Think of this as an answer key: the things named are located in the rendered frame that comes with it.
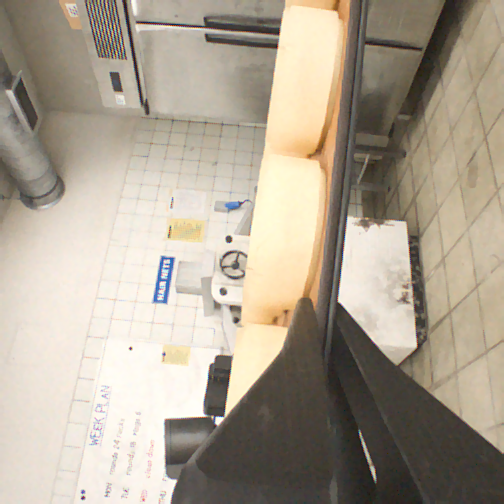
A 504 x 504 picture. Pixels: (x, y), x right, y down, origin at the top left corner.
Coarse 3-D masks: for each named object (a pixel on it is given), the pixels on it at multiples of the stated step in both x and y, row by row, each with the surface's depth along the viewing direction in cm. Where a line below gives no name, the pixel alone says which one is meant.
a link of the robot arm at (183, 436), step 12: (168, 420) 58; (180, 420) 58; (192, 420) 58; (204, 420) 58; (168, 432) 56; (180, 432) 56; (192, 432) 57; (204, 432) 57; (168, 444) 56; (180, 444) 56; (192, 444) 56; (168, 456) 55; (180, 456) 56; (168, 468) 56; (180, 468) 56
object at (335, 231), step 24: (360, 0) 13; (360, 24) 13; (360, 48) 13; (360, 72) 13; (336, 144) 12; (336, 168) 12; (336, 192) 12; (336, 216) 12; (336, 240) 12; (336, 264) 12; (336, 288) 12; (336, 312) 12
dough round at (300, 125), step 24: (288, 24) 16; (312, 24) 15; (336, 24) 15; (288, 48) 15; (312, 48) 15; (336, 48) 15; (288, 72) 15; (312, 72) 15; (336, 72) 15; (288, 96) 15; (312, 96) 15; (288, 120) 16; (312, 120) 16; (288, 144) 17; (312, 144) 17
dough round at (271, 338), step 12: (252, 324) 15; (264, 324) 16; (240, 336) 15; (252, 336) 15; (264, 336) 15; (276, 336) 15; (240, 348) 14; (252, 348) 14; (264, 348) 14; (276, 348) 14; (240, 360) 14; (252, 360) 14; (264, 360) 14; (240, 372) 14; (252, 372) 14; (240, 384) 13; (252, 384) 13; (228, 396) 13; (240, 396) 13; (228, 408) 13
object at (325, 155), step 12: (348, 0) 15; (348, 12) 15; (336, 96) 15; (336, 108) 15; (336, 120) 14; (324, 144) 17; (312, 156) 20; (324, 156) 16; (324, 168) 16; (324, 216) 14; (324, 228) 14; (312, 288) 15; (312, 300) 14; (288, 312) 21; (276, 324) 27; (288, 324) 20
